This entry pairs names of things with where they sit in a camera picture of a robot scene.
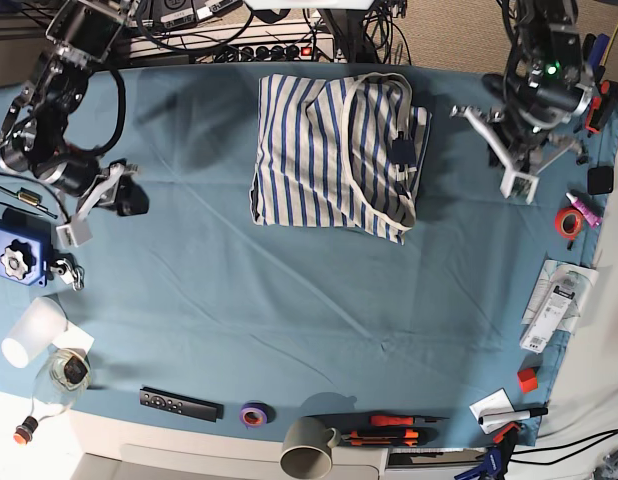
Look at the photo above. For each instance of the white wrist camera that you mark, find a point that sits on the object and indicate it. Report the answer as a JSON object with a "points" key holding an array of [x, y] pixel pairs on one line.
{"points": [[74, 233], [519, 184]]}

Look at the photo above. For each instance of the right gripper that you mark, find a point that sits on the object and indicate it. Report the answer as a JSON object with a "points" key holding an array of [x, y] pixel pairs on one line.
{"points": [[110, 188]]}

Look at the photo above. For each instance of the white plastic cup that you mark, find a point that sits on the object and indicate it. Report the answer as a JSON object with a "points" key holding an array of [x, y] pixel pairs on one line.
{"points": [[41, 323]]}

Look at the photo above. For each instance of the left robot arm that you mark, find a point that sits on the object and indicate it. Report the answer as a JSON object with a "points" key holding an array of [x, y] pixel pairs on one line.
{"points": [[546, 82]]}

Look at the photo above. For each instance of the teal table cloth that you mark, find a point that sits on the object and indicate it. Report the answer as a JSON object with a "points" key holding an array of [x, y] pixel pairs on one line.
{"points": [[194, 299]]}

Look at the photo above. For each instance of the clear glass bottle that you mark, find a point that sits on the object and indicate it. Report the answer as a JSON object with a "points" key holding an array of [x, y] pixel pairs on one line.
{"points": [[60, 382]]}

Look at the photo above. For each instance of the blue white striped T-shirt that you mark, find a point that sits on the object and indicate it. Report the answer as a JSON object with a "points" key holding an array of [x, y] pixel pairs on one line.
{"points": [[339, 153]]}

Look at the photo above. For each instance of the black power strip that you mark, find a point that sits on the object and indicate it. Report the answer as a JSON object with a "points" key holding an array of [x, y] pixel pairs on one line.
{"points": [[280, 53]]}

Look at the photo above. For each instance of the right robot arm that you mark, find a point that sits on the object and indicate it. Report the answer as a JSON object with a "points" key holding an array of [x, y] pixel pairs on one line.
{"points": [[81, 34]]}

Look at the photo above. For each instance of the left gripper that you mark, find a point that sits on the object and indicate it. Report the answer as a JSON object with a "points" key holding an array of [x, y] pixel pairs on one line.
{"points": [[513, 141]]}

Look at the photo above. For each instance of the blue spring clamp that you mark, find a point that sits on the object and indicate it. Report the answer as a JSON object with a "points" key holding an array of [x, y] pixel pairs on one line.
{"points": [[594, 47]]}

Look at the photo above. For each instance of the white paper card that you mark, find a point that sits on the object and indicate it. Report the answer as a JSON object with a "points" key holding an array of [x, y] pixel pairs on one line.
{"points": [[495, 403]]}

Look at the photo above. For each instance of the purple tape roll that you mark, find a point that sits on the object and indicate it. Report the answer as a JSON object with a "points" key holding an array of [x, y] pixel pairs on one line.
{"points": [[254, 414]]}

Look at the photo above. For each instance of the white paper note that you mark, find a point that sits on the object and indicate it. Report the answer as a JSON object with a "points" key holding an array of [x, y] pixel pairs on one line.
{"points": [[75, 339]]}

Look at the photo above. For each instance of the thin metal tool with brass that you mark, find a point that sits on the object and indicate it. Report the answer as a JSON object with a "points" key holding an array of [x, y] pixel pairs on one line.
{"points": [[31, 199]]}

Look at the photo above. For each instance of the small black square box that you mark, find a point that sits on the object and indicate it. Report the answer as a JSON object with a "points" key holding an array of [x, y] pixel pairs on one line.
{"points": [[600, 180]]}

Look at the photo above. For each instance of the orange black utility knife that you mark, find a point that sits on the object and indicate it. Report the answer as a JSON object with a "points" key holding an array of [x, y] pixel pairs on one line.
{"points": [[408, 437]]}

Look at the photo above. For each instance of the red cube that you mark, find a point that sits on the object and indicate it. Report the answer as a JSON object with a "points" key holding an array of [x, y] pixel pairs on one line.
{"points": [[528, 379]]}

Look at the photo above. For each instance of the blue box with black knob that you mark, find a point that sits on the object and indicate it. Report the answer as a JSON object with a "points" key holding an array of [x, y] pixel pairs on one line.
{"points": [[25, 254]]}

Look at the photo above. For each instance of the black white product package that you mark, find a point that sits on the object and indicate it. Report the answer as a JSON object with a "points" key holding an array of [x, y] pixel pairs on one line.
{"points": [[550, 301]]}

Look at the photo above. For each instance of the orange black screwdriver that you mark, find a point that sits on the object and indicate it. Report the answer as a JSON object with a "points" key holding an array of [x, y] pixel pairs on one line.
{"points": [[381, 420]]}

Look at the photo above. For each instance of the grey ceramic mug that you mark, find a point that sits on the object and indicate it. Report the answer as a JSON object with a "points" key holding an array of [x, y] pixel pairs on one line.
{"points": [[307, 449]]}

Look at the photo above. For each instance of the orange tape roll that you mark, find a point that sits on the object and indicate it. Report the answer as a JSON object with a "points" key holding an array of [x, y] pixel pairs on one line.
{"points": [[569, 222]]}

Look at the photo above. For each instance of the purple white glue tube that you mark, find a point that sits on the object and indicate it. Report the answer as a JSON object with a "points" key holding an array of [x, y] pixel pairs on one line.
{"points": [[589, 215]]}

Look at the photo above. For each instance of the black remote control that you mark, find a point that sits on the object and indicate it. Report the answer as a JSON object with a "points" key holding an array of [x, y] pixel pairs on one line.
{"points": [[180, 404]]}

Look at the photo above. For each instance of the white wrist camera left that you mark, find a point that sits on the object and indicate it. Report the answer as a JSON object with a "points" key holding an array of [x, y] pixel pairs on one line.
{"points": [[519, 184]]}

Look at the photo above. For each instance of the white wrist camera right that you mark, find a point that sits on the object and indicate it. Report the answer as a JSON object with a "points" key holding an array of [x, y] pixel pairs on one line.
{"points": [[74, 233]]}

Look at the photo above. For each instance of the blue black bar clamp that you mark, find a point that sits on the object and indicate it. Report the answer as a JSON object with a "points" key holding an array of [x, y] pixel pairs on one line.
{"points": [[494, 463]]}

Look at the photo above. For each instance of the silver padlock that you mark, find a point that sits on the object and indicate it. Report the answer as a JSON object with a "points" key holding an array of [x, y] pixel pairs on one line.
{"points": [[71, 274]]}

